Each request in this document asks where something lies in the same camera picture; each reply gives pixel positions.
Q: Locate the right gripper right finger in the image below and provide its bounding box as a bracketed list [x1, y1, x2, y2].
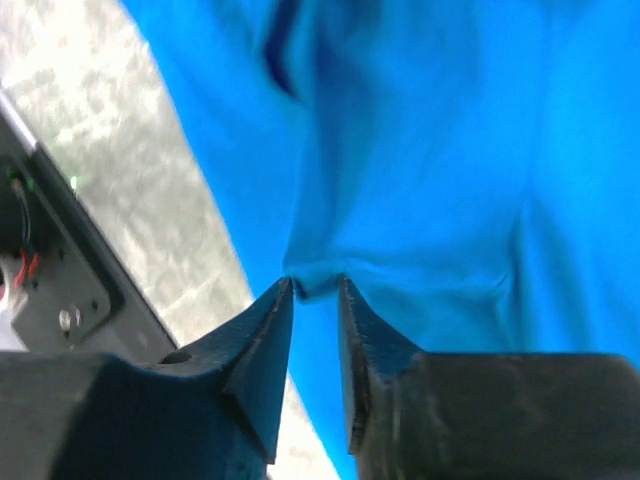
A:
[338, 277, 639, 479]

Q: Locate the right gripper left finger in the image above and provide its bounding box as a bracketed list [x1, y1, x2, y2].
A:
[1, 278, 293, 479]

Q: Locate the blue t shirt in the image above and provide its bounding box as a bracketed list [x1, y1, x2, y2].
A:
[126, 1, 639, 479]

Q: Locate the black base bar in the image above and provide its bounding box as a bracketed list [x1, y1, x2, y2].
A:
[1, 94, 176, 363]

